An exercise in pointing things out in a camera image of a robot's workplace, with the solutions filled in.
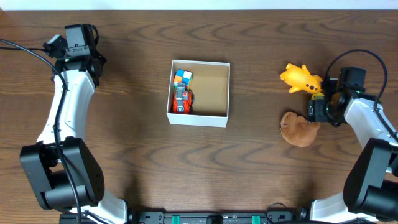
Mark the brown plush toy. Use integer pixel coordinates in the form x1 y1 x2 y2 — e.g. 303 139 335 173
280 112 320 147

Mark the multicoloured puzzle cube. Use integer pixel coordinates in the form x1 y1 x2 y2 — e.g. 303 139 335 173
174 69 193 89

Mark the red toy truck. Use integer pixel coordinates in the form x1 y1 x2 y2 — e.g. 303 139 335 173
172 83 194 114

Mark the wooden cat rattle drum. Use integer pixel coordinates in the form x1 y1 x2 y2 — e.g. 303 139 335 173
311 93 324 100

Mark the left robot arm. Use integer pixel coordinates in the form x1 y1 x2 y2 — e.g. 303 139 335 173
20 24 132 223

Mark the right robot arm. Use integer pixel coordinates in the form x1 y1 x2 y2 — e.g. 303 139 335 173
299 67 397 223

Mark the white cardboard box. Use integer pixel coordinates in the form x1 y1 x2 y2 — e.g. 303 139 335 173
166 60 230 128

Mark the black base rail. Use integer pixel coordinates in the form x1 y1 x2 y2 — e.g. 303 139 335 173
58 210 308 224

